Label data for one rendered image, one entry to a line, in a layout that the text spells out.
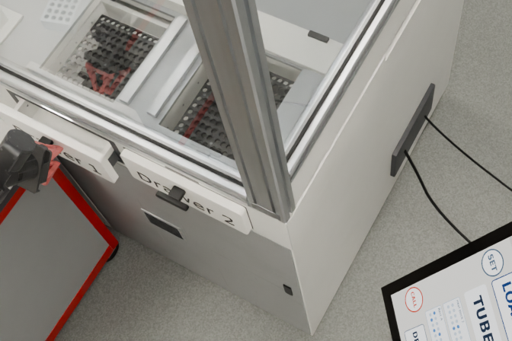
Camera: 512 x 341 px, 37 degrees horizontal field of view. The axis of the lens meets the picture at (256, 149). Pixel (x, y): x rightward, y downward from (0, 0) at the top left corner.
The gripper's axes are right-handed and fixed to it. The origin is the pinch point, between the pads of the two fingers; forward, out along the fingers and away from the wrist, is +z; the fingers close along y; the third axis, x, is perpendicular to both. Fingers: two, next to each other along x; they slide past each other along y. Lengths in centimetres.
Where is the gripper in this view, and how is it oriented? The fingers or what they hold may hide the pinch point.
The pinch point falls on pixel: (56, 155)
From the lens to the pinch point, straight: 166.8
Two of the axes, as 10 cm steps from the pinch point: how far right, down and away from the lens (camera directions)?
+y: 2.7, -9.0, -3.4
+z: 4.2, -2.1, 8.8
